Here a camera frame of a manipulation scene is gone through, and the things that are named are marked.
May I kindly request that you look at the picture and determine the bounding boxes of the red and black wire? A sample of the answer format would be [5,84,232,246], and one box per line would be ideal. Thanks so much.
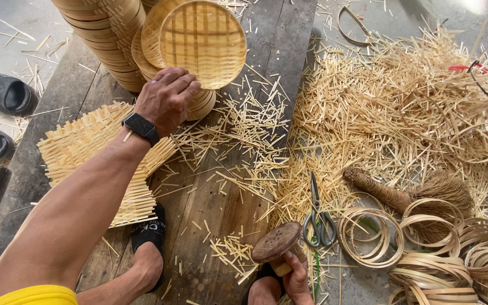
[448,60,488,105]

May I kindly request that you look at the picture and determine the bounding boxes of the heap of bamboo offcuts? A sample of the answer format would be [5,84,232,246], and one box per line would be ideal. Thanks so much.
[269,19,488,238]

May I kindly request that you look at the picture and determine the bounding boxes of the black printed slipper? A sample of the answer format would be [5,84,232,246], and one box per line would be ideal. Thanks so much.
[130,203,167,294]

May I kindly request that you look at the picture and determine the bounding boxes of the black smartwatch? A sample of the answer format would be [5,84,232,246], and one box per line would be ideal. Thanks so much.
[122,112,161,147]

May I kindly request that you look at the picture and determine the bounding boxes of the person's left hand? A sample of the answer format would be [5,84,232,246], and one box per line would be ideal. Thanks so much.
[134,67,202,138]

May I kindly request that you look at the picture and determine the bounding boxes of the leaning stack of bamboo trays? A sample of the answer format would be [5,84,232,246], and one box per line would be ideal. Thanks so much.
[131,0,217,122]

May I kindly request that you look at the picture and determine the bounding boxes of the person's right hand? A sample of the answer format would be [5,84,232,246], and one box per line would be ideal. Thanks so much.
[282,250,315,305]

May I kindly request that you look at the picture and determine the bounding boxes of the stack of square woven mats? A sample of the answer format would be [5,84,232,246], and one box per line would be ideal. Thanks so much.
[36,101,179,228]

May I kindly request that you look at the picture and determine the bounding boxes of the green plastic strip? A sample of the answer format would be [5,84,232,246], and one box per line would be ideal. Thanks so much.
[311,248,323,298]

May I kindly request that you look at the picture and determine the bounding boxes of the grey metal scissors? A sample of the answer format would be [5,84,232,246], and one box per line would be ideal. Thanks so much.
[302,171,338,248]

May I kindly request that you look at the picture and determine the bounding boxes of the brown coir hand broom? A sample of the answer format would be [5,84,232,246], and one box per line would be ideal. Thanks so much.
[343,167,476,245]

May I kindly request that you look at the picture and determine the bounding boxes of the round woven bamboo tray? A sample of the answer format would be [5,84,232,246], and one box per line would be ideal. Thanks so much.
[159,0,247,90]

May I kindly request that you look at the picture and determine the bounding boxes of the round wooden mallet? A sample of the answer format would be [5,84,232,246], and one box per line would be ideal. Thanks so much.
[251,221,308,278]

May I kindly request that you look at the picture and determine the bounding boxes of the pile of bamboo hoops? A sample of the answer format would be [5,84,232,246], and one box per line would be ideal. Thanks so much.
[337,193,488,305]

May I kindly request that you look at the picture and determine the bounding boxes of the wooden plank board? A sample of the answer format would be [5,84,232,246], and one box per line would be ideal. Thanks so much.
[0,0,319,305]

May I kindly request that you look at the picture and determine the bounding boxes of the scattered bamboo splinters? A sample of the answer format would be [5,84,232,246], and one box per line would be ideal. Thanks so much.
[155,64,292,285]

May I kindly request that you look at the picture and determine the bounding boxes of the bent bamboo strip loop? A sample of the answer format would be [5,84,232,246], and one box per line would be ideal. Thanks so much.
[337,5,374,47]

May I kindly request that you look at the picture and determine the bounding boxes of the tall stack of bamboo trays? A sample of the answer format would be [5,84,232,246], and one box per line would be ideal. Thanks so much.
[50,0,147,93]

